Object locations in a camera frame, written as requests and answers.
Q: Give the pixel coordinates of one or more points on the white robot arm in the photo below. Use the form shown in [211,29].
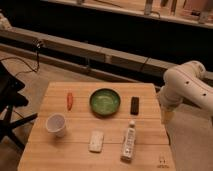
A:
[184,81]

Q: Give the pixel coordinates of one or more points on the white paper cup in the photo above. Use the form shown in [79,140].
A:
[56,125]

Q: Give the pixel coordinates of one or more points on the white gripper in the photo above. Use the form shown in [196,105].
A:
[168,101]

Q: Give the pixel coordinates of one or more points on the black rectangular block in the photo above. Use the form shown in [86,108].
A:
[134,106]

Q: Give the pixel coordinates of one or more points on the black office chair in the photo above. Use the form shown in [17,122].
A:
[10,98]

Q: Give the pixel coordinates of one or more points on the white plastic bottle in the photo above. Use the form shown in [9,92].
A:
[129,142]

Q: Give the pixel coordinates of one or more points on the red chili pepper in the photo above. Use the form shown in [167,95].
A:
[69,101]

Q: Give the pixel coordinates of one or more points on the green ceramic bowl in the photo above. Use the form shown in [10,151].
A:
[104,102]

